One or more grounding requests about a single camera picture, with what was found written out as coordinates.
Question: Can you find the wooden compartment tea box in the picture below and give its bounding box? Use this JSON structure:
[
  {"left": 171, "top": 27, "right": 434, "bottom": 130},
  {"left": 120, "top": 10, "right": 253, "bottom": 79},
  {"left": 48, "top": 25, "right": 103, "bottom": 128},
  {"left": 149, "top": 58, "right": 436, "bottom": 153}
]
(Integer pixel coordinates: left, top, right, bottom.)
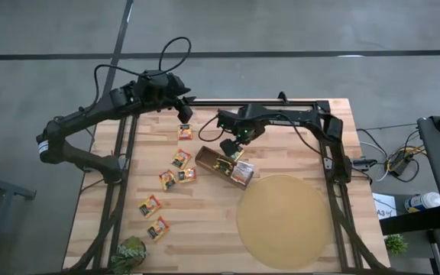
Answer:
[{"left": 195, "top": 145, "right": 255, "bottom": 191}]

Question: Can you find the white paper sheet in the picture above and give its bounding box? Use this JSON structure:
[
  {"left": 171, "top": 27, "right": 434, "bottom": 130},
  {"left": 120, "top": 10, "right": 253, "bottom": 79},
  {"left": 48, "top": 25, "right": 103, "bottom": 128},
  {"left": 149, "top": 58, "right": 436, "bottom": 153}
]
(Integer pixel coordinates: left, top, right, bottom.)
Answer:
[{"left": 372, "top": 192, "right": 398, "bottom": 221}]

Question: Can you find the small green plant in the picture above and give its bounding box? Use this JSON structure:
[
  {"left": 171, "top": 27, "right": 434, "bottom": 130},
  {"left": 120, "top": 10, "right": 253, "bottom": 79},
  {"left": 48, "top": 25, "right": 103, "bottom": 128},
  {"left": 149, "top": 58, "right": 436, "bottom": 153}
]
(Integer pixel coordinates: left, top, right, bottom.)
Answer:
[{"left": 383, "top": 233, "right": 409, "bottom": 257}]

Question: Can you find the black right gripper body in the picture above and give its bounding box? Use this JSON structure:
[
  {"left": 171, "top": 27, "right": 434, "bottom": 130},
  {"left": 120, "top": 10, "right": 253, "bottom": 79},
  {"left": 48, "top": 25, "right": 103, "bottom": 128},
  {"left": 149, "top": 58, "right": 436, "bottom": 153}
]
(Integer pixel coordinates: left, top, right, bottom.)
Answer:
[{"left": 235, "top": 103, "right": 267, "bottom": 147}]

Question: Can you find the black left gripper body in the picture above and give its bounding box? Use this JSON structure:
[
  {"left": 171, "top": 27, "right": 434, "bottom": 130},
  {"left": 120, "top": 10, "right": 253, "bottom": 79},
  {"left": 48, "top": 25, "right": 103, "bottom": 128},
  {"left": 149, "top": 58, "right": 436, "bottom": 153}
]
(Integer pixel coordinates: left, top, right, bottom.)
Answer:
[{"left": 134, "top": 70, "right": 195, "bottom": 124}]

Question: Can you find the white blue canister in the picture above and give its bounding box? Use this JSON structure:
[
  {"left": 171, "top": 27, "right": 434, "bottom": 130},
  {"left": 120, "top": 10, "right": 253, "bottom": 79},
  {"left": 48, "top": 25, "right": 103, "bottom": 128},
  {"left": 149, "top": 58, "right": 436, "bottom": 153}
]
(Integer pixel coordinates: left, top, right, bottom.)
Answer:
[{"left": 403, "top": 192, "right": 440, "bottom": 214}]

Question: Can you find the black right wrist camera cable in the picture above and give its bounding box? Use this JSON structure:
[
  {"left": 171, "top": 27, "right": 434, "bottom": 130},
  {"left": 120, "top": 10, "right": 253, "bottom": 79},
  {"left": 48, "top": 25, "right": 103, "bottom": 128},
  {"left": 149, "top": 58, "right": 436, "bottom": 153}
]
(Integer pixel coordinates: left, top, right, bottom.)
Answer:
[{"left": 197, "top": 112, "right": 322, "bottom": 156}]

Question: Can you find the small black clamp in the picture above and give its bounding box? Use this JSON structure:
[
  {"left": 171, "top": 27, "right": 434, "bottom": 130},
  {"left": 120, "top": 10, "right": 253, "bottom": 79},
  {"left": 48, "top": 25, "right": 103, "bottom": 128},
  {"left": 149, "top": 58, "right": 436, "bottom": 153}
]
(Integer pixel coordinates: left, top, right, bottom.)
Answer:
[{"left": 351, "top": 157, "right": 379, "bottom": 169}]

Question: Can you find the potted succulent plant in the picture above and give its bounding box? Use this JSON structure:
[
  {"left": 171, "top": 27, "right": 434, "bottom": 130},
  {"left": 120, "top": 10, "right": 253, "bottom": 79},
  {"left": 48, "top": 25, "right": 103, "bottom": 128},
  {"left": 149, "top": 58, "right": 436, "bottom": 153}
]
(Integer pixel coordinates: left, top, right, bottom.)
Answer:
[{"left": 109, "top": 235, "right": 147, "bottom": 275}]

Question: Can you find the round woven straw placemat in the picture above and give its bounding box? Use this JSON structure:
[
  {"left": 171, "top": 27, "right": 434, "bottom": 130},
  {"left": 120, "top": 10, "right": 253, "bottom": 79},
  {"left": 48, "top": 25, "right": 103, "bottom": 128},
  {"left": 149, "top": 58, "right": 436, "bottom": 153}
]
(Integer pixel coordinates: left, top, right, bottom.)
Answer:
[{"left": 236, "top": 174, "right": 334, "bottom": 271}]

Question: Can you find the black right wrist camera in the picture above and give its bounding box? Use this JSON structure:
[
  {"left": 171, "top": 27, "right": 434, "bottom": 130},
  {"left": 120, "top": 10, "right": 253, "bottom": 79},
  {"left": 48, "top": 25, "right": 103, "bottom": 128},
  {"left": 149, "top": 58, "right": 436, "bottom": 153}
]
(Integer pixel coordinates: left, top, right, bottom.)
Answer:
[{"left": 216, "top": 109, "right": 241, "bottom": 131}]

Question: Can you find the orange red tea packet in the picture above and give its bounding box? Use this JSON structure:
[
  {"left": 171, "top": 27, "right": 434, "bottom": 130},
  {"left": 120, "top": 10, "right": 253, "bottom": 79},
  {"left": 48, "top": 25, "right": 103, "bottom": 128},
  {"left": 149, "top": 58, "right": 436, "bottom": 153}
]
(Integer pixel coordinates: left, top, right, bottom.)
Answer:
[
  {"left": 177, "top": 124, "right": 193, "bottom": 141},
  {"left": 138, "top": 194, "right": 163, "bottom": 219},
  {"left": 146, "top": 215, "right": 170, "bottom": 241},
  {"left": 171, "top": 148, "right": 193, "bottom": 170},
  {"left": 176, "top": 167, "right": 198, "bottom": 184},
  {"left": 158, "top": 170, "right": 177, "bottom": 191}
]

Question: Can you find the black power adapter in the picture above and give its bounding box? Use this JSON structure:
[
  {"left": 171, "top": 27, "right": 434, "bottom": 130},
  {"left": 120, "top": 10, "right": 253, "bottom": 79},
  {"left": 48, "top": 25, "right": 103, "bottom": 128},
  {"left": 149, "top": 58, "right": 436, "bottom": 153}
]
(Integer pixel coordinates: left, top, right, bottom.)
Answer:
[{"left": 390, "top": 154, "right": 412, "bottom": 176}]

